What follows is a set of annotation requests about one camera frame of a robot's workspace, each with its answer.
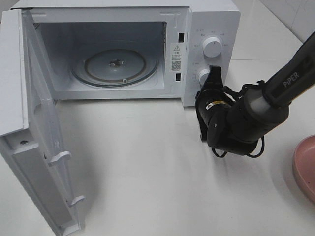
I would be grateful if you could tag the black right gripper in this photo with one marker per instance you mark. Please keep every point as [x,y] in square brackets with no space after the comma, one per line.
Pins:
[211,106]

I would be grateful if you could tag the glass microwave turntable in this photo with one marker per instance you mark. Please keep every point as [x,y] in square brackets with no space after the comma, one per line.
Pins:
[114,68]

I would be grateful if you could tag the white lower microwave knob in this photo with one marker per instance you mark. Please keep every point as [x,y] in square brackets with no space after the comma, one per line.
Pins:
[202,76]

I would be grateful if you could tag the white microwave door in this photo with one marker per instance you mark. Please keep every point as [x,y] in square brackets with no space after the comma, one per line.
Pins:
[30,136]

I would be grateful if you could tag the white upper microwave knob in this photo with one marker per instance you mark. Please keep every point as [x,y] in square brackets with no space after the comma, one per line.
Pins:
[212,46]

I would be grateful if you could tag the white microwave knob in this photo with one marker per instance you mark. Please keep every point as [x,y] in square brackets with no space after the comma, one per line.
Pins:
[212,46]
[202,76]

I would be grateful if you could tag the pink round plate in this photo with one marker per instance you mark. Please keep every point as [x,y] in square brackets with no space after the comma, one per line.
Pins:
[303,165]

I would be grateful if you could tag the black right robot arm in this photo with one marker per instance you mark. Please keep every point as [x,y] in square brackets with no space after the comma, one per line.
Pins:
[237,121]

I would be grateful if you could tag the white microwave oven body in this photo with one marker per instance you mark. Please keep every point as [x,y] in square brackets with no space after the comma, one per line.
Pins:
[170,30]

